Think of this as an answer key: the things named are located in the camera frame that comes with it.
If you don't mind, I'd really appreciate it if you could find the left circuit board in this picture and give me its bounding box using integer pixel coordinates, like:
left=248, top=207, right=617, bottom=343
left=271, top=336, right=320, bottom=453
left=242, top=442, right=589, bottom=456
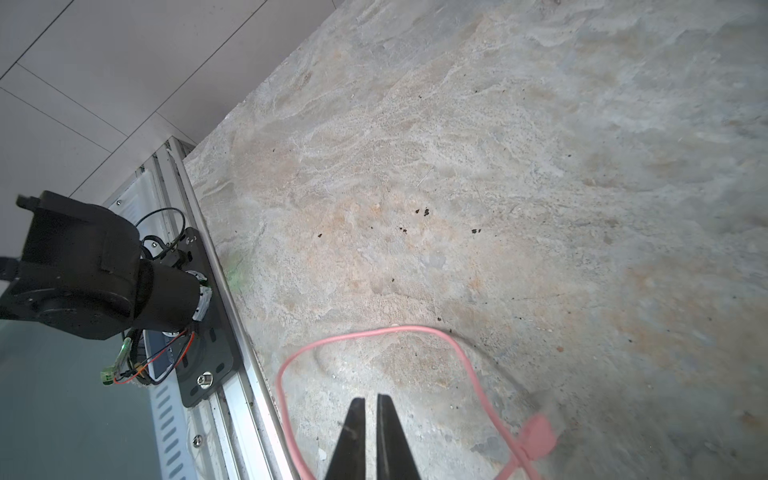
left=100, top=333, right=195, bottom=386

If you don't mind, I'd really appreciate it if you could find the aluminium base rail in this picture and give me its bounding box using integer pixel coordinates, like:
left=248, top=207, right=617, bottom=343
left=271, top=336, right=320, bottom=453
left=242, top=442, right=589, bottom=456
left=104, top=136, right=301, bottom=480

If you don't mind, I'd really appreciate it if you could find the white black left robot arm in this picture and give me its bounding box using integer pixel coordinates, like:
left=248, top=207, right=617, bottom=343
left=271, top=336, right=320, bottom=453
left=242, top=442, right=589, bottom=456
left=1, top=191, right=213, bottom=340

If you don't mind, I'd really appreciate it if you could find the pink headphone cable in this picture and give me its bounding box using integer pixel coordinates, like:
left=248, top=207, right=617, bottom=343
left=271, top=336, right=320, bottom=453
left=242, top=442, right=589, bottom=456
left=276, top=325, right=559, bottom=480

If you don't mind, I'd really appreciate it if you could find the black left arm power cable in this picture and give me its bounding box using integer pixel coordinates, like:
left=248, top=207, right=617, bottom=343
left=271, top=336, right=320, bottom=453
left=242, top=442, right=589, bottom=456
left=134, top=206, right=188, bottom=259

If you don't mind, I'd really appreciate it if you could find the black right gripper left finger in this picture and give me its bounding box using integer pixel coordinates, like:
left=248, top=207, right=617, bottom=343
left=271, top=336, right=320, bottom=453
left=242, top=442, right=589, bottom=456
left=325, top=397, right=366, bottom=480

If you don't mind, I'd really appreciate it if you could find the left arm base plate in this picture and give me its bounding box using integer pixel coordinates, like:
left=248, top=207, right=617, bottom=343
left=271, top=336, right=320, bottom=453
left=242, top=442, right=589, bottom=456
left=176, top=227, right=242, bottom=408

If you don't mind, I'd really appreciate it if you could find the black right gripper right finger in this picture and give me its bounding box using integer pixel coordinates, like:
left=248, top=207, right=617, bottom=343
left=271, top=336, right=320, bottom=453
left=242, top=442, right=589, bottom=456
left=376, top=394, right=421, bottom=480

